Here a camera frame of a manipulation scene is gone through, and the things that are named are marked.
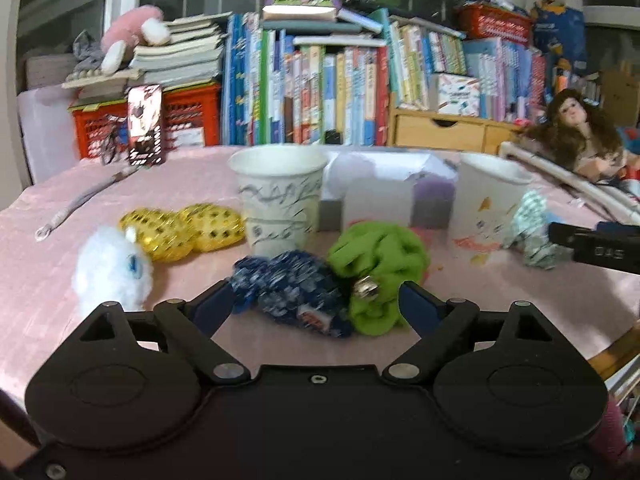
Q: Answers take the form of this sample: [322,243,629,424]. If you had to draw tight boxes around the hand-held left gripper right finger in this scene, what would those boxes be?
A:
[382,282,556,386]

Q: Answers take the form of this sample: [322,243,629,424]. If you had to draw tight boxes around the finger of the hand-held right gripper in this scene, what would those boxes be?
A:
[547,221,640,276]

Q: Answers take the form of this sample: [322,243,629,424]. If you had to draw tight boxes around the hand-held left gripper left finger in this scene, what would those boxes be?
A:
[75,280,251,387]

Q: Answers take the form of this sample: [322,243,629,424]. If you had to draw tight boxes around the green fabric toy with bell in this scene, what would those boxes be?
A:
[326,221,432,337]

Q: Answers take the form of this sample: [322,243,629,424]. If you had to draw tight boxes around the green checked scrunchie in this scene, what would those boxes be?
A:
[501,190,568,271]

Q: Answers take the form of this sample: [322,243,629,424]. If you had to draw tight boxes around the blue patterned scrunchie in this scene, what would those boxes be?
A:
[231,250,354,339]

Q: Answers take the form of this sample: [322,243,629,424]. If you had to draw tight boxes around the white plush toy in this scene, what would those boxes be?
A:
[72,225,155,317]

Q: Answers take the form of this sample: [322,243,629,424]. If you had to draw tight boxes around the grey cardboard box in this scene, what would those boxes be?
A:
[319,152,458,234]

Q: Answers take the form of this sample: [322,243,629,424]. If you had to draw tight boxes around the white pipe rack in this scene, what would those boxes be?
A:
[496,141,640,223]

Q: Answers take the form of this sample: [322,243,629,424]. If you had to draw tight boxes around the gold mesh ball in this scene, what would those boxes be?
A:
[119,208,197,263]
[179,203,247,253]

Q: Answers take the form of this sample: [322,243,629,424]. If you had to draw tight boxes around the colourful print paper cup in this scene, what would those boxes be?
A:
[446,153,536,254]

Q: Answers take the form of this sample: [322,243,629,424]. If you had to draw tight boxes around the brown haired doll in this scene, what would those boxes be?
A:
[522,88,628,182]

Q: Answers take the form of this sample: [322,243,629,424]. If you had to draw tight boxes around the grey patterned paper cup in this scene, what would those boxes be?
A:
[227,144,329,257]

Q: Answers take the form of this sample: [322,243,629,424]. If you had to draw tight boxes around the pink tablecloth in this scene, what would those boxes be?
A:
[0,145,640,396]

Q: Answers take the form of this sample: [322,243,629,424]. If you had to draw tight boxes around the wooden drawer organizer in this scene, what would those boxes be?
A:
[389,106,527,154]

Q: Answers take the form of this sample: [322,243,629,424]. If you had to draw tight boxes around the red plastic crate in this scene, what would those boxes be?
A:
[69,84,222,162]

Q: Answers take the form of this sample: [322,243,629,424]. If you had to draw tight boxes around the standing photo card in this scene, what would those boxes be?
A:
[126,84,166,167]

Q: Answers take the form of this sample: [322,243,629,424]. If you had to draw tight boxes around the row of thin colourful books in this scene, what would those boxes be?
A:
[387,15,547,123]

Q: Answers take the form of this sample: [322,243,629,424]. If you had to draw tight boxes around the white pencil print box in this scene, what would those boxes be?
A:
[434,73,482,116]

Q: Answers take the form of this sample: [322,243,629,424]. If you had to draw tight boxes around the blue printed bag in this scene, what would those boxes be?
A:
[531,0,587,67]

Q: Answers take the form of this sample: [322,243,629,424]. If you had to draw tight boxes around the row of tall picture books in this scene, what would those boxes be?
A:
[221,12,392,147]

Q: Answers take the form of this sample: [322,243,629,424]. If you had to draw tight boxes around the red plastic basket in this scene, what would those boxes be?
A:
[456,2,534,45]

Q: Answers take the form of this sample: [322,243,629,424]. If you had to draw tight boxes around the stack of worn paperback books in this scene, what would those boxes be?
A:
[127,14,227,92]

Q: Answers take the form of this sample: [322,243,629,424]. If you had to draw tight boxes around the grey fabric toy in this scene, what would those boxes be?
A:
[71,30,107,80]

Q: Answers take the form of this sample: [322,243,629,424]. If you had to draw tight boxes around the pink plush bunny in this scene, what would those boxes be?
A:
[101,5,172,74]

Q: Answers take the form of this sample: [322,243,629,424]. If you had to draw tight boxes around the pile of flat-lying books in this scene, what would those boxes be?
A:
[261,7,388,48]

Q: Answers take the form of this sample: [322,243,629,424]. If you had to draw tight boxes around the grey braided cord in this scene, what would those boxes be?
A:
[34,166,140,241]

